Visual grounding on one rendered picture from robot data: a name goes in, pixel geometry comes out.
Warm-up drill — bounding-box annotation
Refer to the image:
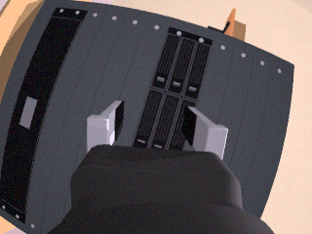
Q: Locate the dark grey metal rack frame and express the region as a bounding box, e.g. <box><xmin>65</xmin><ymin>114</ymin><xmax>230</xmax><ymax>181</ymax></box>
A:
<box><xmin>0</xmin><ymin>0</ymin><xmax>293</xmax><ymax>234</ymax></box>

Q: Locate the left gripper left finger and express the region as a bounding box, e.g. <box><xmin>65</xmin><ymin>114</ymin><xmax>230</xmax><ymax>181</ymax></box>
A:
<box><xmin>87</xmin><ymin>100</ymin><xmax>125</xmax><ymax>153</ymax></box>

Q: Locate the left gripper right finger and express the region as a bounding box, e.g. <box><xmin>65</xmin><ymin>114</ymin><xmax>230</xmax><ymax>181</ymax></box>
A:
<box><xmin>182</xmin><ymin>106</ymin><xmax>227</xmax><ymax>160</ymax></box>

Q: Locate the tan flat board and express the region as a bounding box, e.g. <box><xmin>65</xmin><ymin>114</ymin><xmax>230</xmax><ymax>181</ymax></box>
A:
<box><xmin>0</xmin><ymin>0</ymin><xmax>46</xmax><ymax>234</ymax></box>

